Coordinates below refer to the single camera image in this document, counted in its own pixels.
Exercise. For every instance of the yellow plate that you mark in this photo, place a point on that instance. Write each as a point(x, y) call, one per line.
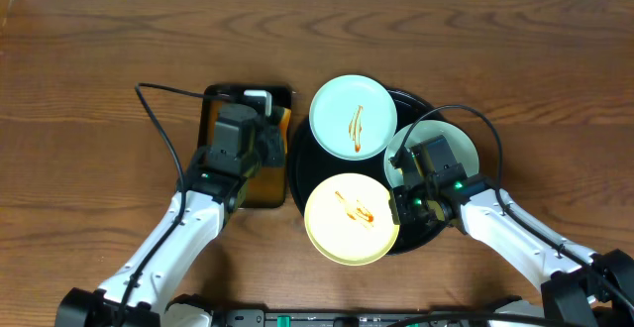
point(349, 221)

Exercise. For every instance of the orange sponge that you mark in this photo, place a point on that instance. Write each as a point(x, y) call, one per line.
point(284, 115)

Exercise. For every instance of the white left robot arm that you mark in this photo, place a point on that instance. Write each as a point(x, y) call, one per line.
point(138, 294)

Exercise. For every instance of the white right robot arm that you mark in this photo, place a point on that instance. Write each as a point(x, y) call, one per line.
point(578, 286)

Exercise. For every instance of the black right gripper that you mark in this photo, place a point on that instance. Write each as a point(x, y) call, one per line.
point(401, 211)

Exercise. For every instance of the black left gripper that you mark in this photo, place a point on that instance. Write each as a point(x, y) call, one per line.
point(270, 142)

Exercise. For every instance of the rectangular black tray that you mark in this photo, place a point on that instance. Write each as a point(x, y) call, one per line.
point(228, 98)

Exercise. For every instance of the light blue plate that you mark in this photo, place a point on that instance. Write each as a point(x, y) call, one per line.
point(353, 117)

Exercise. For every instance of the pale green plate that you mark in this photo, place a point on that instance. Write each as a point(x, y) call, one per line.
point(460, 143)

